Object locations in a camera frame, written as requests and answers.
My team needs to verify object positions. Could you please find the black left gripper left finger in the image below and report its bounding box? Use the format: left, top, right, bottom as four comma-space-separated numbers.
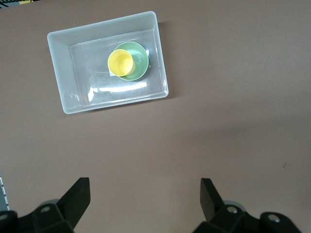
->
0, 177, 91, 233

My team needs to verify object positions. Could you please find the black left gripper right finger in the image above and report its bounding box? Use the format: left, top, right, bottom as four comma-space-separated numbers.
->
194, 178, 302, 233

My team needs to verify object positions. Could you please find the yellow plastic cup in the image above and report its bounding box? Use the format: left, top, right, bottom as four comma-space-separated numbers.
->
107, 49, 136, 77

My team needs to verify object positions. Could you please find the mint green bowl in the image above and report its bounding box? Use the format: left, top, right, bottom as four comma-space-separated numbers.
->
113, 41, 149, 82

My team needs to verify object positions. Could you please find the clear plastic storage box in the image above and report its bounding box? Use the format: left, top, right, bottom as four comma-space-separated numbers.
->
47, 10, 170, 115

